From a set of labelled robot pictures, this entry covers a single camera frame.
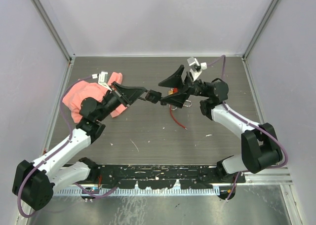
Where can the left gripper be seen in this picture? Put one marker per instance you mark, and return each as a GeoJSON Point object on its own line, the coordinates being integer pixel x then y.
{"type": "Point", "coordinates": [126, 94]}

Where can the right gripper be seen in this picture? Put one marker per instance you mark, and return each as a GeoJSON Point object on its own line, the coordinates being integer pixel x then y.
{"type": "Point", "coordinates": [175, 81]}

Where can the black padlock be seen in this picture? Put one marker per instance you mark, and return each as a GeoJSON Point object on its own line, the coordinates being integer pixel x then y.
{"type": "Point", "coordinates": [151, 96]}

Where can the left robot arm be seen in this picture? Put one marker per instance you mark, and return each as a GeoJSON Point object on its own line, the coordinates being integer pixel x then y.
{"type": "Point", "coordinates": [36, 182]}

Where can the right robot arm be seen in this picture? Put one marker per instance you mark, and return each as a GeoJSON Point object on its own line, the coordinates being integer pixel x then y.
{"type": "Point", "coordinates": [260, 148]}

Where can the large brass padlock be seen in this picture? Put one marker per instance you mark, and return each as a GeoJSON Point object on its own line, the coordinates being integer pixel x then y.
{"type": "Point", "coordinates": [170, 92]}

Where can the small brass padlock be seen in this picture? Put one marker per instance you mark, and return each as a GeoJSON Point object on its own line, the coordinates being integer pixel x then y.
{"type": "Point", "coordinates": [187, 103]}

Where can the pink cloth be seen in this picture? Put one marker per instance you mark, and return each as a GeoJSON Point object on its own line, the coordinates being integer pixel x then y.
{"type": "Point", "coordinates": [83, 89]}

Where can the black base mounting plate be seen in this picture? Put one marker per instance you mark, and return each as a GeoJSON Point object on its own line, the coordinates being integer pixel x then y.
{"type": "Point", "coordinates": [156, 176]}

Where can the red cable seal lock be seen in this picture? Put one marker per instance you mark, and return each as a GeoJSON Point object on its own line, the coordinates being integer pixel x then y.
{"type": "Point", "coordinates": [175, 119]}

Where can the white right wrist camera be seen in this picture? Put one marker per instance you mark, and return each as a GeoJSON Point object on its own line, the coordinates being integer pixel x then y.
{"type": "Point", "coordinates": [196, 67]}

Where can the slotted cable duct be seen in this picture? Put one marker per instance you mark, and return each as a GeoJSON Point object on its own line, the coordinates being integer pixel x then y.
{"type": "Point", "coordinates": [175, 191]}

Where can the aluminium frame rail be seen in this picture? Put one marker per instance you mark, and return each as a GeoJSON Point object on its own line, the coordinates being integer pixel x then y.
{"type": "Point", "coordinates": [266, 177]}

